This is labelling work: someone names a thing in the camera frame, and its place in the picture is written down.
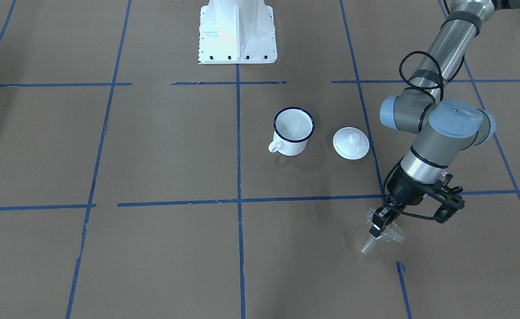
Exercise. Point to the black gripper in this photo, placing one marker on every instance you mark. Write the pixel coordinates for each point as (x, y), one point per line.
(407, 191)

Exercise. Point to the clear glass funnel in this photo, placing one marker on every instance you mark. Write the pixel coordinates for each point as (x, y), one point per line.
(392, 233)

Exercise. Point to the white mug lid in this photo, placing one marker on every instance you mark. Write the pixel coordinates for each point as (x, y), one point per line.
(351, 143)

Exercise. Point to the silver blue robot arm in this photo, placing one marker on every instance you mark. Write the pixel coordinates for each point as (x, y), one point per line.
(444, 127)

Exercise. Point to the white enamel mug blue rim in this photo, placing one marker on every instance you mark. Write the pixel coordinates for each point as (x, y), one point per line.
(293, 127)

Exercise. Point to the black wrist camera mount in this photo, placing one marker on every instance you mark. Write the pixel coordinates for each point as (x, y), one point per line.
(450, 198)

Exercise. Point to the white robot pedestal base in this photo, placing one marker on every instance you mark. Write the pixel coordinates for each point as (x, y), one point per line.
(237, 31)

